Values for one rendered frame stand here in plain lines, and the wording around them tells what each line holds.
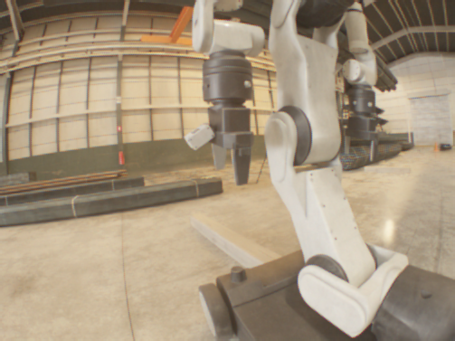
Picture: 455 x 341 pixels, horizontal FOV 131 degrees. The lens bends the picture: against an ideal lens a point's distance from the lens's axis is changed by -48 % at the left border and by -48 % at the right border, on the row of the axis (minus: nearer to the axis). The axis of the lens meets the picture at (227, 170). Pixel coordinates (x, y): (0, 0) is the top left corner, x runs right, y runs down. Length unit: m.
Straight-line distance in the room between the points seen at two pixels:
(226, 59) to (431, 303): 0.51
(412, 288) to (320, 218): 0.24
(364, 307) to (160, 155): 9.12
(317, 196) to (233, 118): 0.24
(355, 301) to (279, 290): 0.31
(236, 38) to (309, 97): 0.19
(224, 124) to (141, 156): 8.83
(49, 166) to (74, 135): 1.82
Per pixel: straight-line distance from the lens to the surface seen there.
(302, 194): 0.45
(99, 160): 9.15
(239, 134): 0.30
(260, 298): 0.61
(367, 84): 0.65
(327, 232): 0.43
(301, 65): 0.46
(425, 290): 0.40
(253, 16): 2.02
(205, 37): 0.34
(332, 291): 0.41
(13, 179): 7.54
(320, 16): 0.52
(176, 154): 9.40
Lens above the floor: 0.58
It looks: 5 degrees down
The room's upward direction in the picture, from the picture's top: 5 degrees counter-clockwise
